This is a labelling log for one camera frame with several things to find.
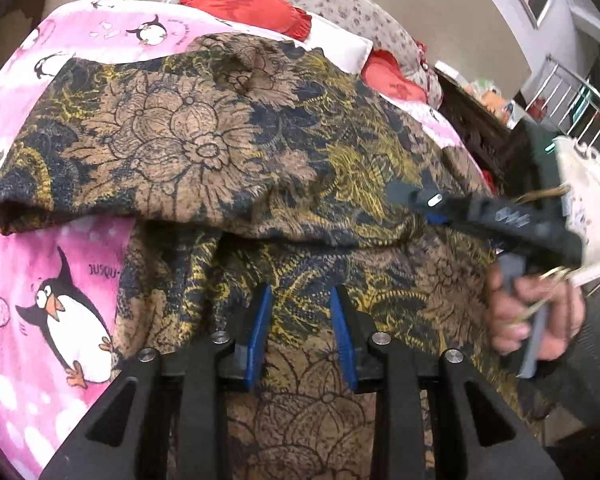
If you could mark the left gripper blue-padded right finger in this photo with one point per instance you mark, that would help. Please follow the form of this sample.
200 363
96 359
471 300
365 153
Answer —
475 434

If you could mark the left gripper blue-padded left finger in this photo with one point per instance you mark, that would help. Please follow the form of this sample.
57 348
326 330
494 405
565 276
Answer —
125 433

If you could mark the brown floral patterned garment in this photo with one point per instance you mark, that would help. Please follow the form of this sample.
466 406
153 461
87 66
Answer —
230 159

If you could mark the cream embroidered cloth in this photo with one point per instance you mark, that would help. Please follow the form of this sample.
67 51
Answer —
579 169

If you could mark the metal railing rack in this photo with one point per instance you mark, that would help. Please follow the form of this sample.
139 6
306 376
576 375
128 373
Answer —
568 101

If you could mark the pink penguin bed blanket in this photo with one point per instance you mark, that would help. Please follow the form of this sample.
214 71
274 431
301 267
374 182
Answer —
40 269

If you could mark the white small pillow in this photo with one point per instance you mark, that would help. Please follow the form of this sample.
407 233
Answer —
349 52

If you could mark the floral beige pillow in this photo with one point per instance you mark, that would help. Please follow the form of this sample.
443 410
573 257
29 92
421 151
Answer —
369 20

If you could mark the red heart ruffled cushion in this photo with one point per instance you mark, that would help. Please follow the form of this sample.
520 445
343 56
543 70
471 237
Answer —
276 15

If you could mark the dark wooden bed frame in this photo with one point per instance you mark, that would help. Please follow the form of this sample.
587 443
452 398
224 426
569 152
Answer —
495 147

